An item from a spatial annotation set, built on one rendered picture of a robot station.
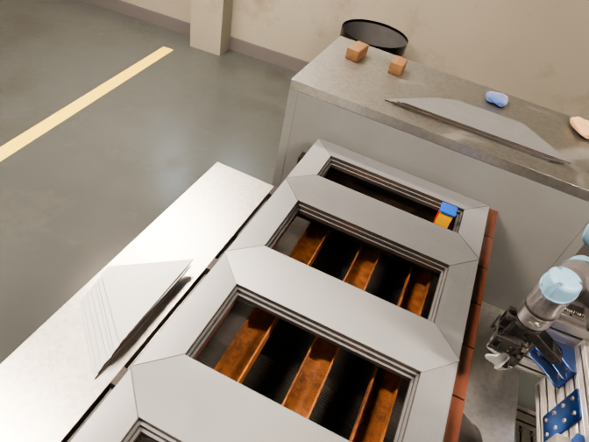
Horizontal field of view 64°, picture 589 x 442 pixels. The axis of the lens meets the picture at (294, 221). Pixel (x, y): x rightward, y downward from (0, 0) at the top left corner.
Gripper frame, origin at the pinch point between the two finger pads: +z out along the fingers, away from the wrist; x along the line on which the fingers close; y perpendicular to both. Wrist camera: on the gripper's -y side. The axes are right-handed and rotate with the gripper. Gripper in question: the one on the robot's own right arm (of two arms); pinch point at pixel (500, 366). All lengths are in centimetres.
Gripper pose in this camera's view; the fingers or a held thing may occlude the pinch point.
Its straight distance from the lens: 142.1
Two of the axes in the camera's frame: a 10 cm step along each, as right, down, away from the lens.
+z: -1.7, 7.2, 6.8
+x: -4.1, 5.7, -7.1
